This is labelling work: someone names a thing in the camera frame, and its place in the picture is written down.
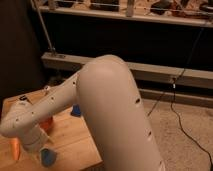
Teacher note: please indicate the orange bowl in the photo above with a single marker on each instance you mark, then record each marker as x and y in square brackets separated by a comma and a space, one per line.
[47, 124]

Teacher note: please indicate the orange toy carrot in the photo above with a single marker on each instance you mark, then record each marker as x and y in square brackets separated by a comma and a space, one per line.
[15, 146]

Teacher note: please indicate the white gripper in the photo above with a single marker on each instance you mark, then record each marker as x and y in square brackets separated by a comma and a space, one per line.
[34, 140]

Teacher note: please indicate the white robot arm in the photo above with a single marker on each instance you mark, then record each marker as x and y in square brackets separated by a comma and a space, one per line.
[106, 93]

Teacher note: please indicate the blue ceramic cup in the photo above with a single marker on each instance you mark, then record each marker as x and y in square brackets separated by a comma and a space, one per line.
[48, 157]

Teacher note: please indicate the black rectangular device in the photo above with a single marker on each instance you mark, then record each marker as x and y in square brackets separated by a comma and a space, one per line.
[23, 98]

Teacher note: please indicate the white plastic bottle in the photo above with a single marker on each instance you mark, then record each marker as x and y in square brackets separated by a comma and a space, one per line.
[47, 88]

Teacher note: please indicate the blue eraser block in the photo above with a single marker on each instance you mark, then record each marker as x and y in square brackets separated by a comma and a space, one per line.
[76, 111]

